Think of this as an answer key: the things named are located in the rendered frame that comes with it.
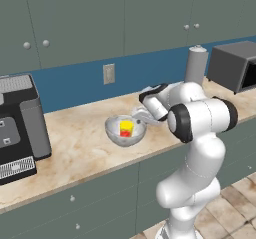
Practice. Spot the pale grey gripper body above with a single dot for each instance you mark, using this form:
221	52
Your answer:
142	114

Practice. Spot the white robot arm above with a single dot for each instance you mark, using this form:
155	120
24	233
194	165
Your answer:
203	149

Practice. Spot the yellow and red cup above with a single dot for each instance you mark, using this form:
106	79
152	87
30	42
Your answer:
126	128

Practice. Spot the clear glass bowl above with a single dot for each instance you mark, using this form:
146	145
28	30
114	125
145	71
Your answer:
124	141

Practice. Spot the grey-green base cupboard front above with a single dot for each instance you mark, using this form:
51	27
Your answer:
156	173
240	149

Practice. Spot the grey metal canister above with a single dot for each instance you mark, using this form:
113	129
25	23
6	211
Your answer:
196	64

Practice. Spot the grey-green drawer front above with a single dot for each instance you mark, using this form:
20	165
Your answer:
100	193
106	226

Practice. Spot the round grey cupboard knob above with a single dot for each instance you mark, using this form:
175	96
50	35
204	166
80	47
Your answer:
196	25
46	43
27	45
186	27

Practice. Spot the dark grey toaster oven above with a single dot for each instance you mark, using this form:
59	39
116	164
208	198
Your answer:
230	64

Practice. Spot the black and grey coffee machine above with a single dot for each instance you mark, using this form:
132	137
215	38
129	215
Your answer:
28	123

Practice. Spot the grey wall outlet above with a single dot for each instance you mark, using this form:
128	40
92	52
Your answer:
109	73

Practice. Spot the grey-green wall cupboard door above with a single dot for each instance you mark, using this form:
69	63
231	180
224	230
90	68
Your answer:
223	9
15	16
156	13
80	19

